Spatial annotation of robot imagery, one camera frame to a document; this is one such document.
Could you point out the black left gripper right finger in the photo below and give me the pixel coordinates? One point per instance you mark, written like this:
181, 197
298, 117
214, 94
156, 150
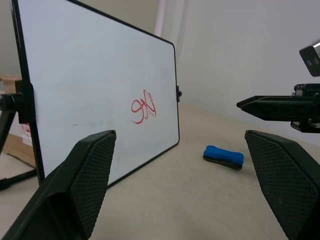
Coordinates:
290, 180

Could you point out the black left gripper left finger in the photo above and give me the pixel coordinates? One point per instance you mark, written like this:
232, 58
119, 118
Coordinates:
75, 180

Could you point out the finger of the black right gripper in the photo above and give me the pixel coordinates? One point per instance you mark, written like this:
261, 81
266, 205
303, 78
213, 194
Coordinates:
270, 107

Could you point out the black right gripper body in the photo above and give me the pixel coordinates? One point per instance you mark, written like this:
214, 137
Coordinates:
308, 90

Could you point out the blue whiteboard eraser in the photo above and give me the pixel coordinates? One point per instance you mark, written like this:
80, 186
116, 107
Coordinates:
222, 156

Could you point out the brown cardboard box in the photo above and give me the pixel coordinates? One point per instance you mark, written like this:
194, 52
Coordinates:
17, 150

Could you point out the white box with red print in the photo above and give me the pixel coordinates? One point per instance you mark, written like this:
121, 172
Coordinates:
26, 132

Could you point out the small black board clamp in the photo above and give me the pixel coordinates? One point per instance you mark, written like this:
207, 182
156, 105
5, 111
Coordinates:
178, 93

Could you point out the black whiteboard stand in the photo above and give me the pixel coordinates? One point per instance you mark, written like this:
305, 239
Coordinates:
24, 100

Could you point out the light wooden block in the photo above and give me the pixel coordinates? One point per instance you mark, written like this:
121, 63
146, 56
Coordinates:
8, 82

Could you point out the whiteboard with black frame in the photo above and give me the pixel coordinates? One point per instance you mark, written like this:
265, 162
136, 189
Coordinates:
87, 75

